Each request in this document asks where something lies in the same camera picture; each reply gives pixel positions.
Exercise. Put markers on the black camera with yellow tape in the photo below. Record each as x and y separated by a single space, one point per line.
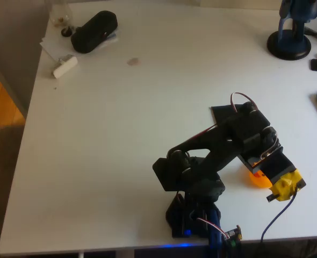
284 185

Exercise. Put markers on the black zipped case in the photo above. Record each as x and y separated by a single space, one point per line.
94 31

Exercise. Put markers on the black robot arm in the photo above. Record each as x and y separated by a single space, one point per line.
209 139

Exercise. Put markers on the yellow rubber duck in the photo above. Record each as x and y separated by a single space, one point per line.
259 181

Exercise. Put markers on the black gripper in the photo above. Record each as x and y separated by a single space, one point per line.
258 167

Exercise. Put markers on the white paper sheets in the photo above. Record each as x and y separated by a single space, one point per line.
55 45

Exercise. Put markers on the small black round cap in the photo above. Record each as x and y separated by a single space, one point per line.
66 32

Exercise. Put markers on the black square mat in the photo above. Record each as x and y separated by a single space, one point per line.
223 114

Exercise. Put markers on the clear glass bottle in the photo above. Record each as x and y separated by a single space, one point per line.
63 18

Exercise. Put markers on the white power adapter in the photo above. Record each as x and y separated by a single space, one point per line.
65 67

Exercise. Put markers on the blue stand with black base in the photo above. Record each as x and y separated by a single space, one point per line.
288 44

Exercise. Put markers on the blue table clamp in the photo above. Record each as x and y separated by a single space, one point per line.
214 231

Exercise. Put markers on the small controller board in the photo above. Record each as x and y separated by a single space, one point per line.
232 235

